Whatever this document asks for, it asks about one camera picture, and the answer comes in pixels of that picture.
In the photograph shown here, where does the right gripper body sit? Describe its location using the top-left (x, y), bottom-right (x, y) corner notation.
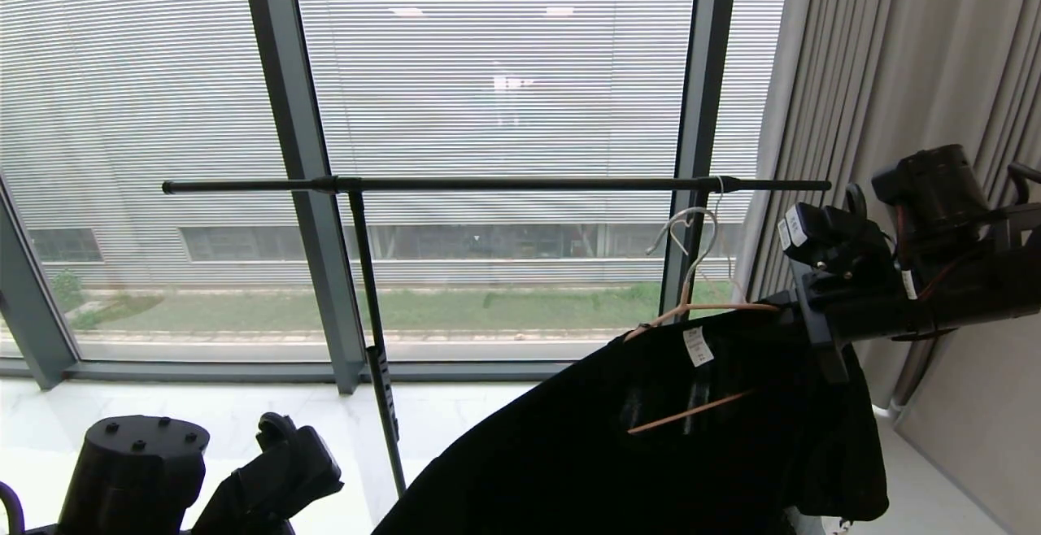
top-left (793, 269), bottom-right (924, 385)

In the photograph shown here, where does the pink clothes hanger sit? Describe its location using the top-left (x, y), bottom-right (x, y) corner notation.
top-left (687, 181), bottom-right (747, 307)
top-left (625, 206), bottom-right (783, 436)

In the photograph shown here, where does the black garment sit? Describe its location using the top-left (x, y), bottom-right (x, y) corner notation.
top-left (370, 307), bottom-right (889, 535)

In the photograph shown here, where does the black clothes rack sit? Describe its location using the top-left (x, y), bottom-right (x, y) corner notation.
top-left (161, 176), bottom-right (832, 497)

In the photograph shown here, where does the beige curtain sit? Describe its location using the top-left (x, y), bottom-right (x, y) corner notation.
top-left (732, 0), bottom-right (1041, 422)

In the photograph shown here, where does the window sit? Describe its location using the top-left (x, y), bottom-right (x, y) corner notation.
top-left (0, 0), bottom-right (794, 394)

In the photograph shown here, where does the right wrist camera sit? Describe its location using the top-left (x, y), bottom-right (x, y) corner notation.
top-left (777, 184), bottom-right (895, 285)

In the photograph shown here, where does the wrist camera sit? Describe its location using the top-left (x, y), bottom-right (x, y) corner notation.
top-left (195, 411), bottom-right (344, 535)
top-left (777, 184), bottom-right (895, 285)

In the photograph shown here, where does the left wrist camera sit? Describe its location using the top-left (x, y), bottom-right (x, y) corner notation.
top-left (195, 411), bottom-right (344, 535)

